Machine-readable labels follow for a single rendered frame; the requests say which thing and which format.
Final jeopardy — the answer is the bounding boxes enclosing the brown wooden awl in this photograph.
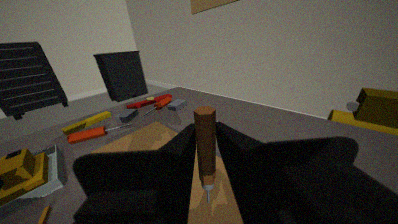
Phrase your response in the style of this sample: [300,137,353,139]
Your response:
[194,106,216,203]

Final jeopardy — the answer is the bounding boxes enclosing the yellow flat bar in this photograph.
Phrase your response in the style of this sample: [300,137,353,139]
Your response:
[62,111,111,136]

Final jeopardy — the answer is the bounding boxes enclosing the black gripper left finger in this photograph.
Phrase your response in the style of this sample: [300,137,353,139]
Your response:
[73,123,196,224]

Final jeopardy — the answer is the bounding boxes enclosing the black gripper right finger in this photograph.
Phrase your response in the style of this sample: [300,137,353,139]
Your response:
[216,122,359,224]

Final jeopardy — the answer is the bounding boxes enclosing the red spirit level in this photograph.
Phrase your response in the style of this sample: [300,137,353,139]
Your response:
[126,94,172,109]

